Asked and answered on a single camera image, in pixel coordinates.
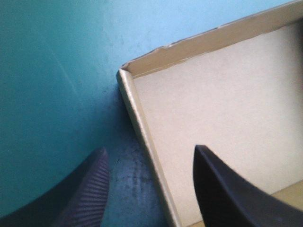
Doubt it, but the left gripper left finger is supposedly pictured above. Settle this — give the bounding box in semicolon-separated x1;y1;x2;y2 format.
0;146;110;227

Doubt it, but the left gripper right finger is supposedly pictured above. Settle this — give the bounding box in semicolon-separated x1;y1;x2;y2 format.
193;144;303;227

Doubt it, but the brown cardboard box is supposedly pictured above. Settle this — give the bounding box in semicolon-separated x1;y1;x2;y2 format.
116;0;303;227

